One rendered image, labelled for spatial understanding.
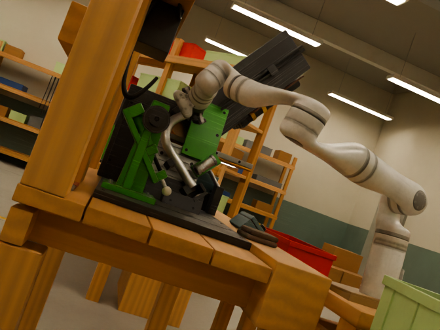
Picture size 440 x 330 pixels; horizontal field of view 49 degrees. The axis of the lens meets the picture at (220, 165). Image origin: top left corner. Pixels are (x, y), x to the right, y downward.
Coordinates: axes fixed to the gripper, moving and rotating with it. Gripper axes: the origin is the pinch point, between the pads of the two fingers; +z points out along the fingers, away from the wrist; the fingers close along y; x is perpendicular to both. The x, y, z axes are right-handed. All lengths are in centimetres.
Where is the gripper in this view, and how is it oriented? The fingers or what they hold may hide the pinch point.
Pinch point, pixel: (188, 112)
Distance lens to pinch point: 162.3
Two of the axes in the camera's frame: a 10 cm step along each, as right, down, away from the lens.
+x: -8.5, 3.9, -3.5
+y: -4.4, -8.9, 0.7
